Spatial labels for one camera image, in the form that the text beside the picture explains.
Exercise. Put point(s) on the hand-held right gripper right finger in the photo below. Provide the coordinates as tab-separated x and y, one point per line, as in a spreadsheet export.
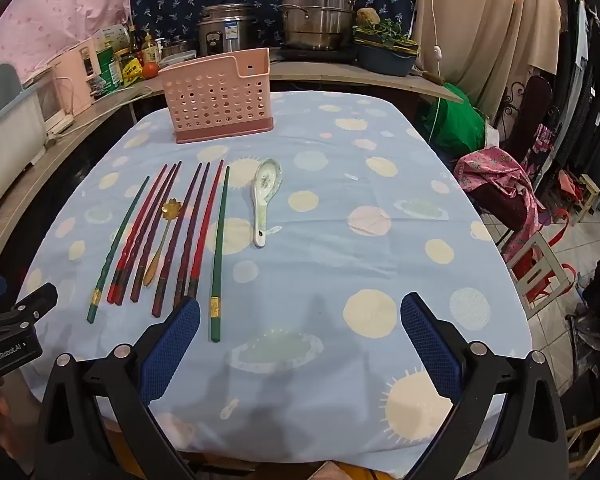
430	345

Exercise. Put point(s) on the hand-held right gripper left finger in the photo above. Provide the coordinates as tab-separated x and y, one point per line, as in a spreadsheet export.
172	350

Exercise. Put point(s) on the green chopstick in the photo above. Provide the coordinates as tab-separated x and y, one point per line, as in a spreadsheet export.
120	245
220	260

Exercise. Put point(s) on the dark purple chopstick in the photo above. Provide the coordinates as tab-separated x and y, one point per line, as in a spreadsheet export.
192	240
147	230
157	230
177	240

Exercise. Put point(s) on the red chopstick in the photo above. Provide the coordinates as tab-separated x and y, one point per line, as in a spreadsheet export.
138	232
207	230

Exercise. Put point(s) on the golden flower spoon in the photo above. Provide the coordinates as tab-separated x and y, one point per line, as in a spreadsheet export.
170	207

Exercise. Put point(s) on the white ceramic soup spoon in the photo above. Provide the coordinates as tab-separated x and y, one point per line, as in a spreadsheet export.
267	175

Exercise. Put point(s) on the pink plastic utensil holder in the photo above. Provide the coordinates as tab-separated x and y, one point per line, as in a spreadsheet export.
215	95

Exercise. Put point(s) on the red stool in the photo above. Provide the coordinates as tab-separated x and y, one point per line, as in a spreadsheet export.
545	280

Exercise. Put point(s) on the blue dotted tablecloth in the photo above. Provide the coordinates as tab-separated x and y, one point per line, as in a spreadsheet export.
330	240

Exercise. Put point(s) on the plastic box with blue lid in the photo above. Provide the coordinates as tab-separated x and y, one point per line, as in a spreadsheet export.
5	140

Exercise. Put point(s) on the chair with pink cloth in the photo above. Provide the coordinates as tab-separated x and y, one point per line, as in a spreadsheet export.
500	170

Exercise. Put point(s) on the green plastic bag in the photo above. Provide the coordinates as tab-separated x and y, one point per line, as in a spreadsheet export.
455	120

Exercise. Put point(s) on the pink electric kettle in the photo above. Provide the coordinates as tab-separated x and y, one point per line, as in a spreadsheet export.
72	75

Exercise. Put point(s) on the green can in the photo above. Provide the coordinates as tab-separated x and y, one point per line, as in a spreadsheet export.
107	72

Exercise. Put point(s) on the yellow packet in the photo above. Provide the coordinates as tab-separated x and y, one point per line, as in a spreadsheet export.
131	70

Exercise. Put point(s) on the dark metal chair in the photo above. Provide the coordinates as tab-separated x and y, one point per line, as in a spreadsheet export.
527	110

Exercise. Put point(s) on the red tomato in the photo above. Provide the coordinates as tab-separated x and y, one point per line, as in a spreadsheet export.
151	70

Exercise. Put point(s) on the white carton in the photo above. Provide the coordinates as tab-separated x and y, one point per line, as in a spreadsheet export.
114	37

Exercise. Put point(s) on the yellow liquid bottle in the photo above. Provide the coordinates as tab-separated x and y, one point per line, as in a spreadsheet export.
150	50

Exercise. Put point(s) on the dark sauce bottle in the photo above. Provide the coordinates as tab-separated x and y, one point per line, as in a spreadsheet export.
134	42

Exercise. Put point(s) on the clear food container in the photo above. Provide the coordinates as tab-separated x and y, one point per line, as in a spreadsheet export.
175	60

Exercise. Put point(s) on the grey kitchen counter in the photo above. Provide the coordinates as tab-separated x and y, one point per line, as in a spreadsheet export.
330	72

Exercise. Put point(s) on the pink dotted curtain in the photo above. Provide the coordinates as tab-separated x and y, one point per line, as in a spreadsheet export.
65	5

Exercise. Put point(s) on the small lidded steel pot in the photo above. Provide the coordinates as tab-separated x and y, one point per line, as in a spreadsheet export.
177	47

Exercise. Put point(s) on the hanging dark clothes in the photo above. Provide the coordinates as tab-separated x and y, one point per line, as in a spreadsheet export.
595	85

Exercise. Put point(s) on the black induction cooktop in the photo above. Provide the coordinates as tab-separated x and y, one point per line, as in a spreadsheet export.
310	55

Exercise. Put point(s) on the green leafy vegetables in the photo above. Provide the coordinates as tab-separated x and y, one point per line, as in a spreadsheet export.
385	32

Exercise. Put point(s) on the steel rice cooker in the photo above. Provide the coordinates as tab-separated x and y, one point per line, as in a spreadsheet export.
227	30

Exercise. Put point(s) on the beige curtain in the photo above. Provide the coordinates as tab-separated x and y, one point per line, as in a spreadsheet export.
490	25

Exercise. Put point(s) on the steel steamer pot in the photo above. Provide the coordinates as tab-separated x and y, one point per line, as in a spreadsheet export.
317	15

